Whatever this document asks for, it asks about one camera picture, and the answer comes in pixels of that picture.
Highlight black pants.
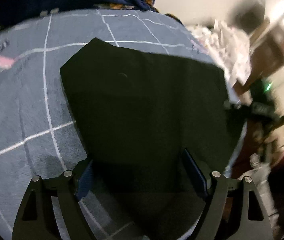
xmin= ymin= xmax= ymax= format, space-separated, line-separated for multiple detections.
xmin=60 ymin=38 xmax=245 ymax=239

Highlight blue grid-pattern blanket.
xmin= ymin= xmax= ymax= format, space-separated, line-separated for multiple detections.
xmin=0 ymin=9 xmax=248 ymax=240

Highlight white dotted bedding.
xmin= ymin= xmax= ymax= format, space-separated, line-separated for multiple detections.
xmin=188 ymin=19 xmax=251 ymax=86

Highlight brown wooden furniture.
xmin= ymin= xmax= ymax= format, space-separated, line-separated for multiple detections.
xmin=233 ymin=17 xmax=284 ymax=102

